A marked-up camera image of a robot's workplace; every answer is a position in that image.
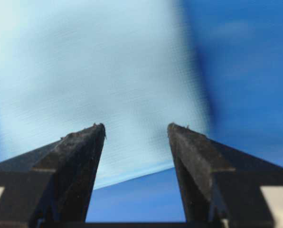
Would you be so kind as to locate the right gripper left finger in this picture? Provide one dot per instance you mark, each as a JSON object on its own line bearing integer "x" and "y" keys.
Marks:
{"x": 53, "y": 183}

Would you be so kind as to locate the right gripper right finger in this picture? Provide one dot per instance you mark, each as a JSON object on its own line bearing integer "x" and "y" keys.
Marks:
{"x": 223, "y": 187}

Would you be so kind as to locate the light blue towel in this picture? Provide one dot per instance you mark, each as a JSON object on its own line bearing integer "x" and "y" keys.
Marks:
{"x": 128, "y": 64}

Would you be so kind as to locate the dark blue table cloth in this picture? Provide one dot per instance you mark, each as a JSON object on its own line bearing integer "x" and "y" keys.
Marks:
{"x": 239, "y": 46}

